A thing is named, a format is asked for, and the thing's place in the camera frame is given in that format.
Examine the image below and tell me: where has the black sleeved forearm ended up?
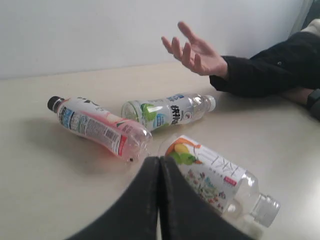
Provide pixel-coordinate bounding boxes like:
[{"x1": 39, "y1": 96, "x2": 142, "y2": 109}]
[{"x1": 209, "y1": 32, "x2": 320, "y2": 98}]

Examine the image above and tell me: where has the second forearm with watch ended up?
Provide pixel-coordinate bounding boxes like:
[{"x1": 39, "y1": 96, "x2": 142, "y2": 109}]
[{"x1": 281, "y1": 87, "x2": 320, "y2": 121}]

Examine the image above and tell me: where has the lime label clear bottle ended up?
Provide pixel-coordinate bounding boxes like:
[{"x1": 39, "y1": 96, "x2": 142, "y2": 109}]
[{"x1": 121, "y1": 93, "x2": 216, "y2": 132}]

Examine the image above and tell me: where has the fruit label clear bottle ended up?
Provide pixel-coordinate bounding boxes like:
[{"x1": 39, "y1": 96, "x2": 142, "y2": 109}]
[{"x1": 159, "y1": 135, "x2": 281, "y2": 228}]

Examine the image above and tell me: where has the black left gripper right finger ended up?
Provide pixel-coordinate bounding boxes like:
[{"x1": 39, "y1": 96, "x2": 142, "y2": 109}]
[{"x1": 158, "y1": 157, "x2": 251, "y2": 240}]

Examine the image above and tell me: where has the person's open hand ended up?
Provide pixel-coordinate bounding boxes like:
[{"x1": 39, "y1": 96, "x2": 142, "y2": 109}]
[{"x1": 161, "y1": 21, "x2": 228, "y2": 79}]

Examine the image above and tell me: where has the pink peach drink bottle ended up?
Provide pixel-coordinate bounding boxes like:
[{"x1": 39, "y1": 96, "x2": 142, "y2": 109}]
[{"x1": 47, "y1": 96, "x2": 152, "y2": 162}]

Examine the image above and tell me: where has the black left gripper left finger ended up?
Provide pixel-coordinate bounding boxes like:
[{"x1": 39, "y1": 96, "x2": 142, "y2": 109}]
[{"x1": 69, "y1": 156, "x2": 160, "y2": 240}]

